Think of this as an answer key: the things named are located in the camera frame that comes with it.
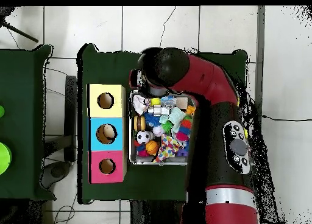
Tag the colourful dotted cloth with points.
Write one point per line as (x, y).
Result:
(167, 147)
(140, 103)

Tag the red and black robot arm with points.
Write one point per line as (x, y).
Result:
(207, 78)

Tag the wooden box with three holes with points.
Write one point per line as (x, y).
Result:
(117, 136)

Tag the dark green table cloth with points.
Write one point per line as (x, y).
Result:
(109, 68)
(22, 87)

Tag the silver plastic toy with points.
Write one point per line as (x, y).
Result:
(158, 110)

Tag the crumpled clear plastic bottle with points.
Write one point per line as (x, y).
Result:
(168, 102)

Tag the toy hamburger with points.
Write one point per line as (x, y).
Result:
(139, 123)

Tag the mint green waffle cloth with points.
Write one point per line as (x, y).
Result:
(176, 115)

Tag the small white baseball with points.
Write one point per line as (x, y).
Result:
(158, 131)

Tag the small black white soccer ball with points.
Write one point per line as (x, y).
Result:
(143, 137)

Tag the orange plastic building block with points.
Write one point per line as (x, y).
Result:
(190, 110)

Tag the small orange basketball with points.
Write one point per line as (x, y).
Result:
(152, 147)

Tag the grey rounded base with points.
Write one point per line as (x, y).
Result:
(56, 171)

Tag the black tripod leg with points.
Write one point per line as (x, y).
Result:
(22, 33)

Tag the small bright green object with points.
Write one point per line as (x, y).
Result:
(1, 111)

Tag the bright green cup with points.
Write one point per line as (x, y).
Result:
(4, 158)

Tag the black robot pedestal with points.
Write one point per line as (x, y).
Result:
(158, 214)

